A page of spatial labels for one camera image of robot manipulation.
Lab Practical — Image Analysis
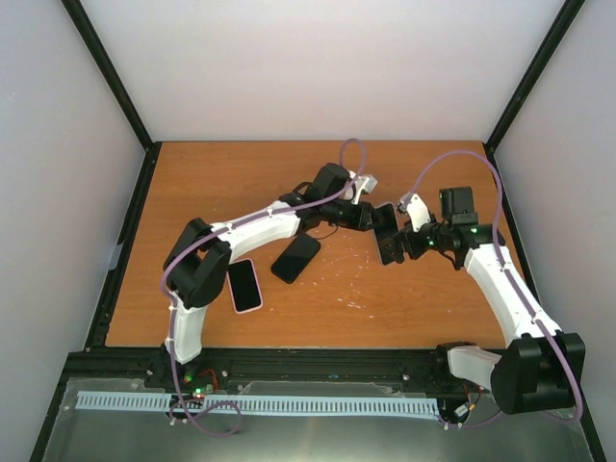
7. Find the blue phone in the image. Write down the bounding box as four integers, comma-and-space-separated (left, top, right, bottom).
373, 203, 404, 266

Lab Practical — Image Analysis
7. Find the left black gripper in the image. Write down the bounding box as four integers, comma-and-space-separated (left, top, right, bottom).
321, 197, 384, 230

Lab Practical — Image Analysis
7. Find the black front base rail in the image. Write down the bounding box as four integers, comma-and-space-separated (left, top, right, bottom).
62, 346, 477, 396

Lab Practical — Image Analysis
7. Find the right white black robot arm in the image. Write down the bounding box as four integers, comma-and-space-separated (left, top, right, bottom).
379, 187, 585, 418

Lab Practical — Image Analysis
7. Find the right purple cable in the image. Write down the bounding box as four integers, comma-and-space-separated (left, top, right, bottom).
411, 148, 586, 429

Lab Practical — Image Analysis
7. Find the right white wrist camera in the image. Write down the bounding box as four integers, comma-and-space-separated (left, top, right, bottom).
397, 192, 436, 234

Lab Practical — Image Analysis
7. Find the left black side rail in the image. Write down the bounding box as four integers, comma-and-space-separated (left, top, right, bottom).
30, 141, 163, 461

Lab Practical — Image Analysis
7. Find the right black frame post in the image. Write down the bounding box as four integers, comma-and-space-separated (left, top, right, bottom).
483, 0, 585, 155

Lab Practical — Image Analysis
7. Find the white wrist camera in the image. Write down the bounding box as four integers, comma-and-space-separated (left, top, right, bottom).
397, 192, 436, 234
349, 174, 378, 205

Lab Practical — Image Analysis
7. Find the purple cable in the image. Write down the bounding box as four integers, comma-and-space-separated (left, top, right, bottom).
160, 138, 371, 438
411, 148, 586, 429

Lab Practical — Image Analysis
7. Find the light blue cable duct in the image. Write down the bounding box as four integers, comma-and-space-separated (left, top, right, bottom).
74, 391, 439, 420

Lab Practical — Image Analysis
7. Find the phone in pink case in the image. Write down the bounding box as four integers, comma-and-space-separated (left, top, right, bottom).
227, 259, 263, 314

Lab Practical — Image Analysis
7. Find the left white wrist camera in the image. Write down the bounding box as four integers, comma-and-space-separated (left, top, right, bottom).
349, 174, 378, 205

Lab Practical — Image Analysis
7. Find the black frame post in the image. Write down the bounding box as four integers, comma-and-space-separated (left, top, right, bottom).
483, 0, 585, 155
61, 0, 154, 151

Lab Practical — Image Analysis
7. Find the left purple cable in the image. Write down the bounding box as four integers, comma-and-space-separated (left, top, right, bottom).
160, 138, 371, 438

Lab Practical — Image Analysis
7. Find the left black frame post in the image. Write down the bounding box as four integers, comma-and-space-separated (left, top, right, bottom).
61, 0, 154, 151

